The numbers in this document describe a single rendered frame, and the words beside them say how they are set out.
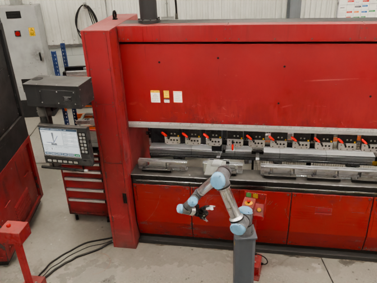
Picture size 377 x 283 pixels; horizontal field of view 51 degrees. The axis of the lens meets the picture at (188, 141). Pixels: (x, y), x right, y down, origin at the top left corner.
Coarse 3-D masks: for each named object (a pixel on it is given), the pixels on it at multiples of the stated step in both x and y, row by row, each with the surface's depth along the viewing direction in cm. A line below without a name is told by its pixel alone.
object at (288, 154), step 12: (156, 144) 429; (168, 144) 428; (180, 144) 427; (204, 144) 425; (168, 156) 426; (180, 156) 423; (192, 156) 420; (204, 156) 418; (216, 156) 416; (228, 156) 414; (240, 156) 411; (252, 156) 409; (264, 156) 406; (276, 156) 404; (288, 156) 402; (300, 156) 400; (312, 156) 397; (324, 156) 395; (336, 156) 394; (348, 156) 392; (360, 156) 390; (372, 156) 388
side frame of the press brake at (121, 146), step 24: (96, 24) 352; (96, 48) 334; (96, 72) 344; (120, 72) 357; (96, 96) 354; (120, 96) 359; (96, 120) 364; (120, 120) 361; (120, 144) 372; (144, 144) 443; (120, 168) 384; (120, 192) 396; (120, 216) 410; (120, 240) 426
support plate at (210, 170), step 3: (207, 162) 387; (210, 162) 387; (222, 162) 386; (225, 162) 385; (207, 165) 382; (210, 165) 382; (207, 168) 376; (210, 168) 376; (213, 168) 376; (216, 168) 376; (207, 171) 372; (210, 171) 371; (213, 171) 371; (204, 174) 367; (207, 174) 367; (210, 174) 367
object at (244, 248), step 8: (240, 240) 320; (248, 240) 321; (240, 248) 324; (248, 248) 325; (240, 256) 328; (248, 256) 328; (240, 264) 332; (248, 264) 333; (240, 272) 336; (248, 272) 336; (240, 280) 340; (248, 280) 340
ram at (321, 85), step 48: (144, 48) 349; (192, 48) 342; (240, 48) 335; (288, 48) 328; (336, 48) 322; (144, 96) 369; (192, 96) 361; (240, 96) 354; (288, 96) 346; (336, 96) 339
